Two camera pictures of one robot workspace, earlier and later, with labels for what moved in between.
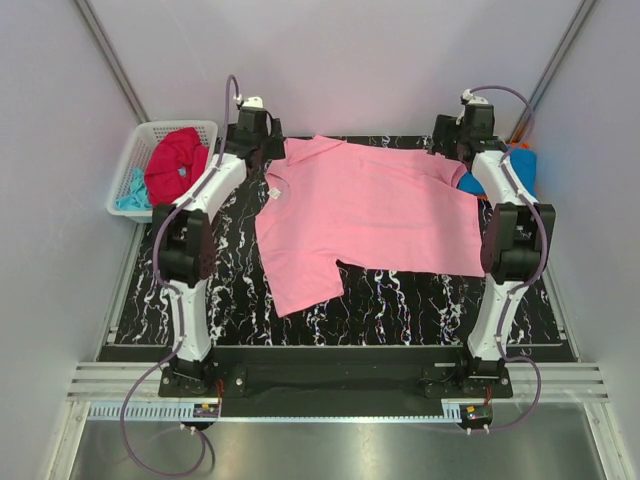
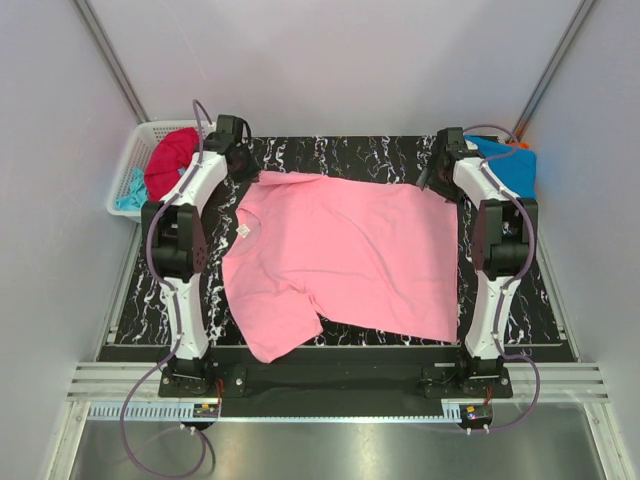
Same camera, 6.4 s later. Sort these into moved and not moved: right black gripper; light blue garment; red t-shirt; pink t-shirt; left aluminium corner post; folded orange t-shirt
Moved: right black gripper; pink t-shirt
Not moved: left aluminium corner post; light blue garment; red t-shirt; folded orange t-shirt
